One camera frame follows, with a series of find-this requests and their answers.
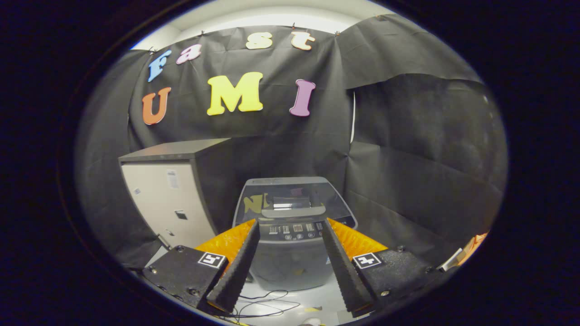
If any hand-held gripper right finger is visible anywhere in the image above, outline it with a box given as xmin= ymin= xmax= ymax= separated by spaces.
xmin=321 ymin=218 xmax=442 ymax=317

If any orange cloth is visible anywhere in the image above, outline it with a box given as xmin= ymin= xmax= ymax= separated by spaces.
xmin=458 ymin=232 xmax=489 ymax=265

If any beige cabinet with dark top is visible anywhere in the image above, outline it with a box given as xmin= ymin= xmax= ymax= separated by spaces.
xmin=118 ymin=138 xmax=236 ymax=249

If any black cable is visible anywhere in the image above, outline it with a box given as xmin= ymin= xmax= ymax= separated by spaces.
xmin=227 ymin=290 xmax=302 ymax=324

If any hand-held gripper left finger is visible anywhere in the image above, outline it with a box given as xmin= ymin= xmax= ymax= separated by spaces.
xmin=143 ymin=219 xmax=261 ymax=314

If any grey washing machine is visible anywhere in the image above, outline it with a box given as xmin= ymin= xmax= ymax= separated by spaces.
xmin=232 ymin=177 xmax=358 ymax=292

